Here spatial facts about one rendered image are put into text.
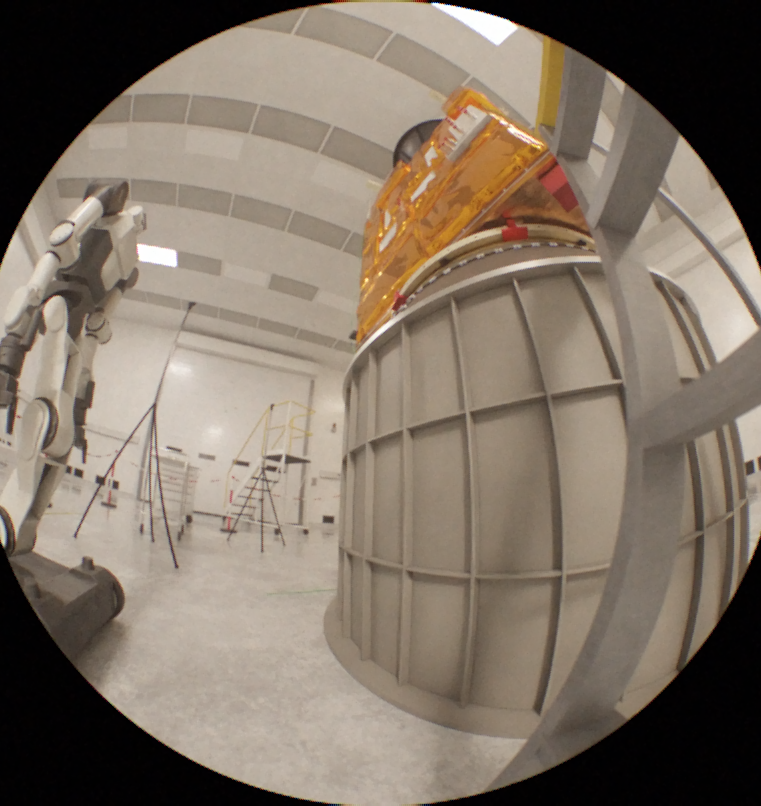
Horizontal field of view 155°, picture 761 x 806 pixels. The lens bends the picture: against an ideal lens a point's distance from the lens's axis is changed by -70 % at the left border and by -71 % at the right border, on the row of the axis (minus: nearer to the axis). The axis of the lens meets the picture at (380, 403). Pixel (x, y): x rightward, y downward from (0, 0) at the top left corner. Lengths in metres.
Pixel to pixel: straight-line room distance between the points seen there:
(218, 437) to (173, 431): 1.37
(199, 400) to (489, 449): 8.37
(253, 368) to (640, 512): 9.09
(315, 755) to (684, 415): 0.76
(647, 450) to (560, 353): 0.48
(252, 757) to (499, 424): 0.91
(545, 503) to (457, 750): 0.58
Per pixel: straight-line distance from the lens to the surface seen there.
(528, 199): 1.45
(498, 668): 0.75
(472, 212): 1.54
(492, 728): 0.76
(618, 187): 0.45
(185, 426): 8.52
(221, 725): 0.79
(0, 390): 0.82
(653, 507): 0.29
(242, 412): 8.54
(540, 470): 0.63
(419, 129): 3.70
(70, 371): 1.05
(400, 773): 0.69
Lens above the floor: 0.55
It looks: 22 degrees up
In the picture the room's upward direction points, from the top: 1 degrees clockwise
